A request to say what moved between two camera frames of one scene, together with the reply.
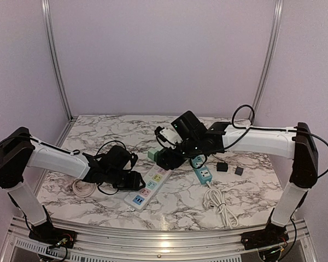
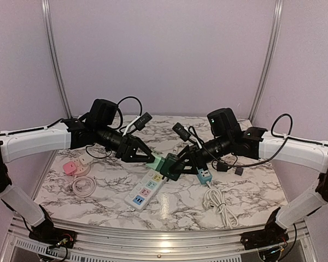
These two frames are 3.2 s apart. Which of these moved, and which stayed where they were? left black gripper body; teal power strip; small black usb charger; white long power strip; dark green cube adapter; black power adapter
Moved: dark green cube adapter; left black gripper body
Stayed: teal power strip; white long power strip; black power adapter; small black usb charger
